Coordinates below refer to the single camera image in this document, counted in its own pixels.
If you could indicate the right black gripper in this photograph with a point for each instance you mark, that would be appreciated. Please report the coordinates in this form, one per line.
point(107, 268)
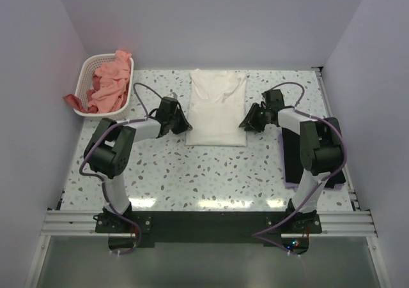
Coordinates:
point(250, 121)

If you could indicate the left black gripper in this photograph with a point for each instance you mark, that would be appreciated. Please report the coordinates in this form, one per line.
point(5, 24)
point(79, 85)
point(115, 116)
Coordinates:
point(185, 126)

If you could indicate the white t-shirt red print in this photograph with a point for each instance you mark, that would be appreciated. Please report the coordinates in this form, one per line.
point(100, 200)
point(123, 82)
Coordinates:
point(216, 108)

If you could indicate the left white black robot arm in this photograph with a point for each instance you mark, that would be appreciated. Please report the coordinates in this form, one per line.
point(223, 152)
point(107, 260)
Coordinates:
point(107, 154)

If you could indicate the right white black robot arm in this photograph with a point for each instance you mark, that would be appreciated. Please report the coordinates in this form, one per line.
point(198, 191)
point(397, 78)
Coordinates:
point(303, 205)

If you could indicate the folded lavender t-shirt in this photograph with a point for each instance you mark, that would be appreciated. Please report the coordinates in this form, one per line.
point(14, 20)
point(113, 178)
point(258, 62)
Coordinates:
point(289, 184)

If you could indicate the folded black t-shirt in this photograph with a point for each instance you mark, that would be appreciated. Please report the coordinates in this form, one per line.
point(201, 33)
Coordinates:
point(317, 149)

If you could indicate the pink crumpled t-shirt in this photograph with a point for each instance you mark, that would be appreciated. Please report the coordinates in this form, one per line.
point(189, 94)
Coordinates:
point(110, 85)

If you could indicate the white plastic laundry basket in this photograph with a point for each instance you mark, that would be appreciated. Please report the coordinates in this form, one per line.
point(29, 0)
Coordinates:
point(85, 83)

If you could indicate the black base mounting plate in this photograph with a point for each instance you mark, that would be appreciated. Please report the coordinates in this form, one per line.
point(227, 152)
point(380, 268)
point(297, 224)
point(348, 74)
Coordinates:
point(145, 229)

